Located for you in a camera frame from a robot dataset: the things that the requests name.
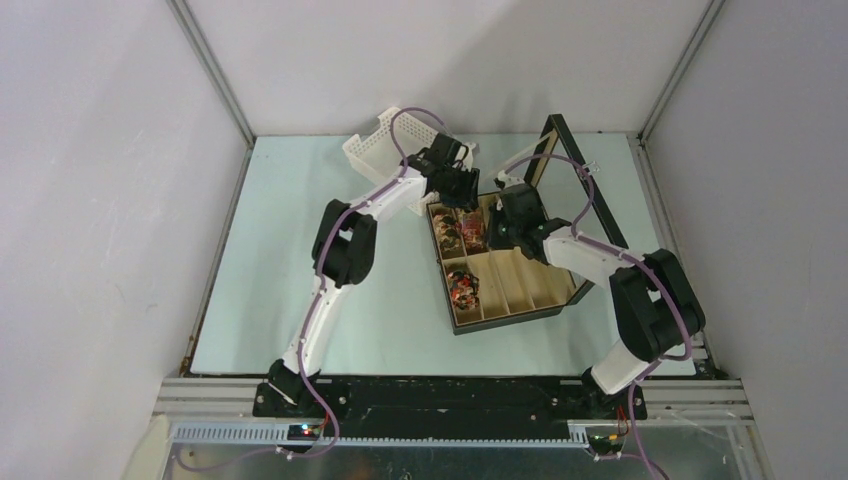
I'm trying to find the rolled tie near compartment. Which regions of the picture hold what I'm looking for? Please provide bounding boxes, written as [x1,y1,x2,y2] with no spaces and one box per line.
[446,269,480,311]

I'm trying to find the white perforated plastic basket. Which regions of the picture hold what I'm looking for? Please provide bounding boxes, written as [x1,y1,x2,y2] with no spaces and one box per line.
[342,107,475,221]

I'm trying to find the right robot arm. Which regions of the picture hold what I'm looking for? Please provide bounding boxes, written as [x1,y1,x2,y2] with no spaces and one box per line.
[487,180,706,418]

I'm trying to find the rolled tie far compartment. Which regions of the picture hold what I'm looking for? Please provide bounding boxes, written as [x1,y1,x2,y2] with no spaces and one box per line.
[432,209,462,258]

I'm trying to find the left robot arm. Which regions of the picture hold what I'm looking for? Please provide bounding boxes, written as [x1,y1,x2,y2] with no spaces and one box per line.
[268,133,480,417]

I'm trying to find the black compartment tie box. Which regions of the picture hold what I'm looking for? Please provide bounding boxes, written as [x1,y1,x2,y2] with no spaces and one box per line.
[425,114,628,335]

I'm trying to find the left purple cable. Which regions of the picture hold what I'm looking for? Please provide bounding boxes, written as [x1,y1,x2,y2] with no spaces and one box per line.
[173,107,452,473]

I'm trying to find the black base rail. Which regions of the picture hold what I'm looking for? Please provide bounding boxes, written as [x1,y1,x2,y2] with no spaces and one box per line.
[252,375,647,441]

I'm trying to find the purple cable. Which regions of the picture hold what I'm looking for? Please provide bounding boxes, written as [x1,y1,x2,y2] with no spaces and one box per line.
[173,107,452,473]
[503,154,694,480]

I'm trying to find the colourful patterned tie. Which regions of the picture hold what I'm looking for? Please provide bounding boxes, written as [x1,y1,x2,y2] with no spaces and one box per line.
[459,211,487,254]

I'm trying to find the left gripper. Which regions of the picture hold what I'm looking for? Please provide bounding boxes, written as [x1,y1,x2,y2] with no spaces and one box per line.
[438,165,480,214]

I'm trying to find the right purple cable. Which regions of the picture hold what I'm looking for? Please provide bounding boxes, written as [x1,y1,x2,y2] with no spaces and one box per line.
[503,154,694,480]

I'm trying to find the rolled tie compartment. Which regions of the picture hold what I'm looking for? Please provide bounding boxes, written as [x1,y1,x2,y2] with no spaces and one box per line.
[432,209,462,258]
[446,269,480,311]

